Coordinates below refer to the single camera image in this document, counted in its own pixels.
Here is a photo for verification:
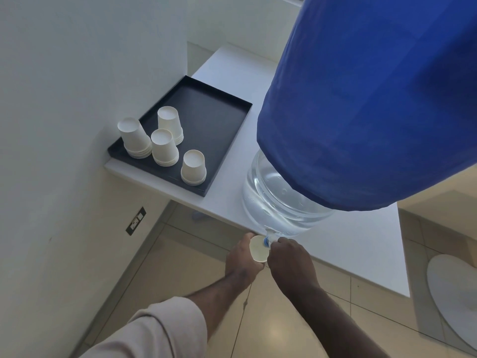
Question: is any white round base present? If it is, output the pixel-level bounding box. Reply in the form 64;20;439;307
426;254;477;351

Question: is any person's left hand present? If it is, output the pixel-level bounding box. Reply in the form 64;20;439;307
225;232;267;284

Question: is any beige shirt sleeve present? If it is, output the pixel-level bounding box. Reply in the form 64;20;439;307
80;296;208;358

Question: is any person's right forearm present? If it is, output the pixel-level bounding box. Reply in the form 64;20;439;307
282;285;392;358

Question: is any white paper cup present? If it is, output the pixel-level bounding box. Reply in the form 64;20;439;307
249;235;270;264

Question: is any clear water jug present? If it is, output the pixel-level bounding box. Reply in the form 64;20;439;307
241;148;336;237

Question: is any blue cloth jug cover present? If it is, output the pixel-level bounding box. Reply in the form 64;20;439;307
256;0;477;212

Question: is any person's left forearm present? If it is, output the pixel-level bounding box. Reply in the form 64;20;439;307
185;271;264;341

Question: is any person's right hand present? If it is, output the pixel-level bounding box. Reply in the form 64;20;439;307
267;237;322;296

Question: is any stack of white paper cups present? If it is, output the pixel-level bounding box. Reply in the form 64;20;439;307
117;117;153;159
180;149;208;187
157;106;185;146
151;128;180;168

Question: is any black wall socket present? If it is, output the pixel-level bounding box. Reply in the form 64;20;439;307
125;206;147;236

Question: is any black rectangular tray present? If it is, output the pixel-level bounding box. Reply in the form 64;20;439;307
107;75;253;198

